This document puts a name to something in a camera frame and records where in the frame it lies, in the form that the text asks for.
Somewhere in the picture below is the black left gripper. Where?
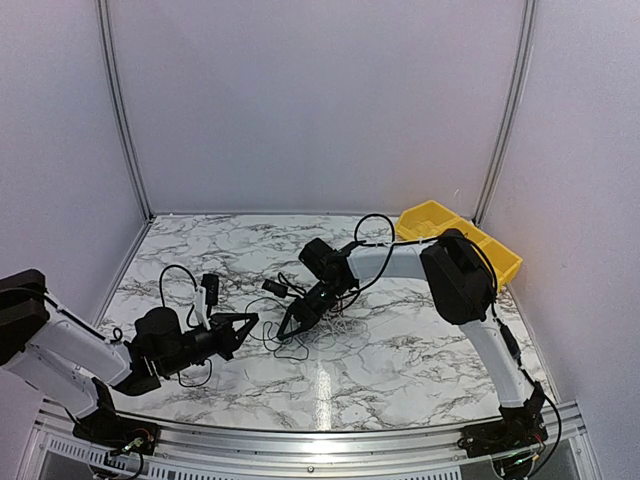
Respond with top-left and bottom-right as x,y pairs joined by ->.
159,313 -> 259,378

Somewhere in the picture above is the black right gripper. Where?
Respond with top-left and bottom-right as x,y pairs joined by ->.
277,280 -> 351,341

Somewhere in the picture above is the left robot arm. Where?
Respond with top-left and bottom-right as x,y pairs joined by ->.
1,269 -> 259,445

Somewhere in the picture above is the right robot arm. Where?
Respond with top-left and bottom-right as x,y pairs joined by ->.
277,228 -> 550,448

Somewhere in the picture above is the yellow three-compartment bin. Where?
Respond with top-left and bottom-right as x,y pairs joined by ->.
395,200 -> 523,290

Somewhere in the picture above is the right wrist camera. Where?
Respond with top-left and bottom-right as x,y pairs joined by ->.
262,279 -> 289,298

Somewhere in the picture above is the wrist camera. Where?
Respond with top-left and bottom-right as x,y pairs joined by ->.
193,273 -> 220,331
262,279 -> 289,298

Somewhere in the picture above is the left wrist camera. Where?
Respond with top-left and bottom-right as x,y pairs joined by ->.
193,273 -> 220,331

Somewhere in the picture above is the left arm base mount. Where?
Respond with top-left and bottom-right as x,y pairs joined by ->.
66,378 -> 160,479

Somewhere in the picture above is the aluminium front rail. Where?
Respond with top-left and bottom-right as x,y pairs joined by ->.
15,400 -> 602,479

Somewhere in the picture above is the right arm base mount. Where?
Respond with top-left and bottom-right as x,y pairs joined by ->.
457,381 -> 548,479

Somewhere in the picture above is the left aluminium corner post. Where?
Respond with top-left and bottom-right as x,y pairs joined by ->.
95,0 -> 154,223

